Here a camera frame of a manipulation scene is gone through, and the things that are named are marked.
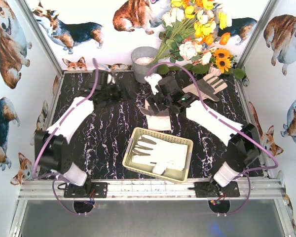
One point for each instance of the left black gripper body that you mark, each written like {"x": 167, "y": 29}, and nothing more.
{"x": 111, "y": 91}

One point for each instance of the artificial flower bouquet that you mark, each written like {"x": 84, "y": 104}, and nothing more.
{"x": 193, "y": 30}

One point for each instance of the grey metal bucket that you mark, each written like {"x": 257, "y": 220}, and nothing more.
{"x": 142, "y": 58}

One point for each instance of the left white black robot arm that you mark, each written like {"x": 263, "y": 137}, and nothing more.
{"x": 52, "y": 145}

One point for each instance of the aluminium front frame rail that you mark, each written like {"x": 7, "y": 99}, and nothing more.
{"x": 153, "y": 189}

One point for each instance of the small sunflower pot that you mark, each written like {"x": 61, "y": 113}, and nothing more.
{"x": 223, "y": 60}

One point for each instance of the beige plastic storage basket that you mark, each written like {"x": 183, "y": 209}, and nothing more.
{"x": 170, "y": 174}

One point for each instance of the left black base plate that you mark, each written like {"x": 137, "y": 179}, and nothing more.
{"x": 88, "y": 190}

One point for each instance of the white glove green fingertips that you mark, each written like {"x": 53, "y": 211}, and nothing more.
{"x": 159, "y": 154}

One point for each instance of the grey cuffed glove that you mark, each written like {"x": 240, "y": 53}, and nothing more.
{"x": 210, "y": 85}

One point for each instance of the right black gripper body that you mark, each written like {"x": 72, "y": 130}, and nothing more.
{"x": 158, "y": 103}

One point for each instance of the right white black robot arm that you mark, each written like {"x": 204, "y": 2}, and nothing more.
{"x": 241, "y": 140}

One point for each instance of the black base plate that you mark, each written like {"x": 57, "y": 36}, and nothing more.
{"x": 88, "y": 190}
{"x": 209, "y": 190}

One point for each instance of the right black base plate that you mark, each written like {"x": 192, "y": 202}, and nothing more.
{"x": 209, "y": 190}

